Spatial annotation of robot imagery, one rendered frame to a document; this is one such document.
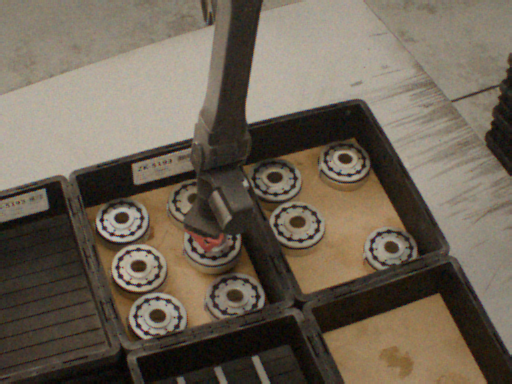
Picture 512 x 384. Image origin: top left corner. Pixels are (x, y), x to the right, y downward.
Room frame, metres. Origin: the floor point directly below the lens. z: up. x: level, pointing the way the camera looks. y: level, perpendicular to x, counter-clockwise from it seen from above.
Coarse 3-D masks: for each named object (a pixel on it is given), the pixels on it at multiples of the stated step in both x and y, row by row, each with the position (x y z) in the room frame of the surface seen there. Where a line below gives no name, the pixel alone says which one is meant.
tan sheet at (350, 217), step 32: (288, 160) 1.20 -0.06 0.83; (320, 192) 1.12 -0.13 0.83; (352, 192) 1.13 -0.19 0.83; (384, 192) 1.13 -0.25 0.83; (352, 224) 1.05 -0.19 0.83; (384, 224) 1.05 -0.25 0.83; (288, 256) 0.97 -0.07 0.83; (320, 256) 0.98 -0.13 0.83; (352, 256) 0.98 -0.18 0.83; (320, 288) 0.91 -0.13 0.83
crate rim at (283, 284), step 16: (176, 144) 1.14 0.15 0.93; (112, 160) 1.09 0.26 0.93; (128, 160) 1.10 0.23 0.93; (80, 208) 0.98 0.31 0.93; (256, 224) 0.97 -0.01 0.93; (96, 256) 0.89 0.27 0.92; (272, 256) 0.90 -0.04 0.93; (96, 272) 0.85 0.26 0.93; (288, 288) 0.84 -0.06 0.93; (112, 304) 0.79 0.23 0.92; (272, 304) 0.80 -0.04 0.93; (288, 304) 0.81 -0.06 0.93; (112, 320) 0.75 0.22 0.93; (224, 320) 0.77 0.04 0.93; (240, 320) 0.77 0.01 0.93; (160, 336) 0.73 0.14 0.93; (176, 336) 0.73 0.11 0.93; (128, 352) 0.70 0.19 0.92
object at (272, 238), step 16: (304, 112) 1.23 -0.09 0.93; (320, 112) 1.24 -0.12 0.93; (368, 112) 1.25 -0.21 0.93; (256, 128) 1.19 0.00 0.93; (384, 144) 1.17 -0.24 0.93; (400, 160) 1.13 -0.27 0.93; (416, 192) 1.05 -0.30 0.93; (256, 208) 1.00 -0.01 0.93; (432, 224) 0.98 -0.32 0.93; (272, 240) 0.93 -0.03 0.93; (432, 256) 0.91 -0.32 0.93; (288, 272) 0.88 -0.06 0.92; (384, 272) 0.88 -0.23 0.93; (304, 304) 0.81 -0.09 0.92
